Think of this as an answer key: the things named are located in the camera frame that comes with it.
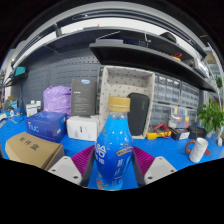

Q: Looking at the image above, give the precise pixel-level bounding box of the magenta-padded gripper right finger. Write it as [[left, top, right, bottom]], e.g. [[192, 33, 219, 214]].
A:
[[132, 145, 178, 188]]

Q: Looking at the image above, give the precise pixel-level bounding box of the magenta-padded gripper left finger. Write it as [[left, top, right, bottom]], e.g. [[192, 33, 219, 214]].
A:
[[48, 144, 96, 188]]

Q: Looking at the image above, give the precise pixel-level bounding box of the blue drink bottle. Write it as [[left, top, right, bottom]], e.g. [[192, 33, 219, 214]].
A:
[[94, 96, 134, 192]]

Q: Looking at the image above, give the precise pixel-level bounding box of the yellow multimeter with red leads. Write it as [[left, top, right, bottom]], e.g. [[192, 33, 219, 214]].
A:
[[146, 123, 171, 140]]

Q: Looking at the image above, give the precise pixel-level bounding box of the brown cardboard box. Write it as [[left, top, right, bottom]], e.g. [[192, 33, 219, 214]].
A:
[[4, 131, 66, 171]]

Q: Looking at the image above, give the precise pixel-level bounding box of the black box with white label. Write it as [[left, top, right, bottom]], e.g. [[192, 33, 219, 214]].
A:
[[168, 127, 191, 141]]

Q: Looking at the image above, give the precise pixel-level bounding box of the white cardboard box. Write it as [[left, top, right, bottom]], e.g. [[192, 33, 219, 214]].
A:
[[66, 114, 100, 142]]

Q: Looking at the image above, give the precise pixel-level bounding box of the blue cardboard box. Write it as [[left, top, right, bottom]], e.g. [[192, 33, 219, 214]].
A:
[[25, 110, 68, 144]]

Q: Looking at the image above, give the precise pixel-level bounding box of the plain black box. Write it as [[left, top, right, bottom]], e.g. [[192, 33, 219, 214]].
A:
[[187, 125, 208, 139]]

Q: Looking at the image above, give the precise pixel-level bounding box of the grey small-parts drawer cabinet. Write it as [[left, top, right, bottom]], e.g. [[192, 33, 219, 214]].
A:
[[153, 73, 183, 106], [149, 103, 173, 129], [171, 106, 200, 128], [179, 81, 201, 109]]

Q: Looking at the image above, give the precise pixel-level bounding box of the black zip case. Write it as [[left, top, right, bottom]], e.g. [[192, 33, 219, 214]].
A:
[[127, 92, 150, 137]]

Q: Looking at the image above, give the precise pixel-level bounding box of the small white carton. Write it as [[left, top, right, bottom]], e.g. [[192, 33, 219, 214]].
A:
[[25, 99, 43, 118]]

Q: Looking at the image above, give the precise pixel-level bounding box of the purple plastic bag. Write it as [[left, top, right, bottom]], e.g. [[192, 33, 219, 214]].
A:
[[42, 85, 73, 118]]

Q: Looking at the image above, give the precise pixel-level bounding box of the dark grey upright box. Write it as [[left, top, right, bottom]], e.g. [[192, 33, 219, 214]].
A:
[[70, 78, 98, 117]]

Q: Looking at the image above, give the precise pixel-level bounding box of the green potted plant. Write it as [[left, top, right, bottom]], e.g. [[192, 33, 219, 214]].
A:
[[197, 98, 224, 138]]

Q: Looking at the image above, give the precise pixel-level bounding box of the white perforated tray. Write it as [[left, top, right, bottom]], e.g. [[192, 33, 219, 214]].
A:
[[98, 65, 156, 139]]

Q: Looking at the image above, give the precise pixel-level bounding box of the small monitor with teal screen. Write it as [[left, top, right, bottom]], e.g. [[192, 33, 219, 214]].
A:
[[12, 65, 28, 79]]

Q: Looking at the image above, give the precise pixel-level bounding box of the white mug with brown handle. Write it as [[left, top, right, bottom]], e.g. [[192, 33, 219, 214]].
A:
[[185, 137, 209, 164]]

